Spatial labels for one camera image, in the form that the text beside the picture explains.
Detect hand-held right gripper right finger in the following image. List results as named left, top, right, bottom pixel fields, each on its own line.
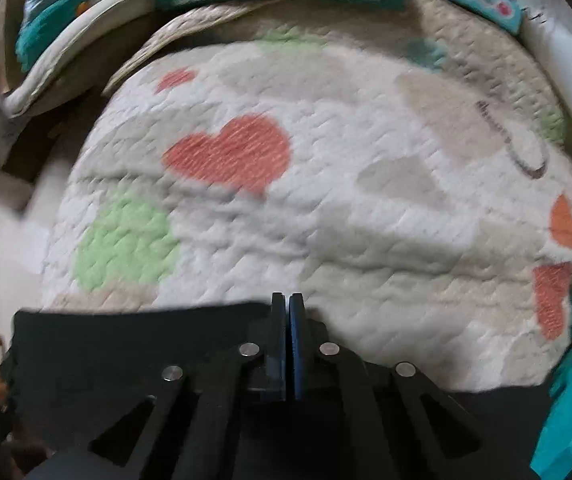
left=289, top=293, right=534, bottom=480

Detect teal and clear plastic package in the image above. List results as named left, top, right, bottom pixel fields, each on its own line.
left=14, top=0, right=159, bottom=72

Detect quilted blanket with heart print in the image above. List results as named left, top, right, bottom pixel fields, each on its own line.
left=40, top=0, right=572, bottom=394

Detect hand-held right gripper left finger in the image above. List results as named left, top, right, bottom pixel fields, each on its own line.
left=30, top=292, right=287, bottom=480

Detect black pants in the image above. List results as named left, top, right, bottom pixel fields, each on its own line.
left=0, top=300, right=564, bottom=480

